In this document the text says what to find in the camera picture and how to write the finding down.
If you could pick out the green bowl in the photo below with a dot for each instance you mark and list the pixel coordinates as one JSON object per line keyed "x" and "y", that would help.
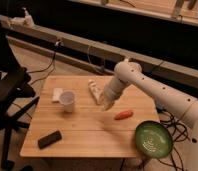
{"x": 153, "y": 139}

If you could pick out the wooden table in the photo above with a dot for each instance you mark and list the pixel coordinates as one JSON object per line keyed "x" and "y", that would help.
{"x": 88, "y": 131}

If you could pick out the white ceramic cup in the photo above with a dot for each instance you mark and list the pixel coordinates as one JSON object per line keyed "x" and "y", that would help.
{"x": 67, "y": 100}

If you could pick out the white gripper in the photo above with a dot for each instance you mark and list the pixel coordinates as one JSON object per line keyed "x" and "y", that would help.
{"x": 111, "y": 92}

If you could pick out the white cloth piece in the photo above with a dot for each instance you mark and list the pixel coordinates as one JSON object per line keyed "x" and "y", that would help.
{"x": 56, "y": 94}

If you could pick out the black office chair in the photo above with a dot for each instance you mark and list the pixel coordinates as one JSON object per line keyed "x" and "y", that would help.
{"x": 13, "y": 84}

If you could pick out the orange carrot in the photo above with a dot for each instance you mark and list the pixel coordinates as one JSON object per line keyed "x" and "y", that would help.
{"x": 123, "y": 115}

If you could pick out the dark brown eraser block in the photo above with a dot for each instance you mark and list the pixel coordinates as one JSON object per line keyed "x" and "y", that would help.
{"x": 49, "y": 139}

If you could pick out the white tube bottle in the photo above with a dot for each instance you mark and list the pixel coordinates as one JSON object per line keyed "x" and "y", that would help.
{"x": 95, "y": 91}

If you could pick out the long metal rail beam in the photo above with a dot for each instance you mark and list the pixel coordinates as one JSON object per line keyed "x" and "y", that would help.
{"x": 171, "y": 72}

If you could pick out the white spray bottle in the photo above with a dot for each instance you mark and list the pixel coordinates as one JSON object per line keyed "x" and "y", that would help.
{"x": 26, "y": 20}

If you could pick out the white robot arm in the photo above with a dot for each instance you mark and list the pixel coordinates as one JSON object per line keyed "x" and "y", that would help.
{"x": 181, "y": 105}

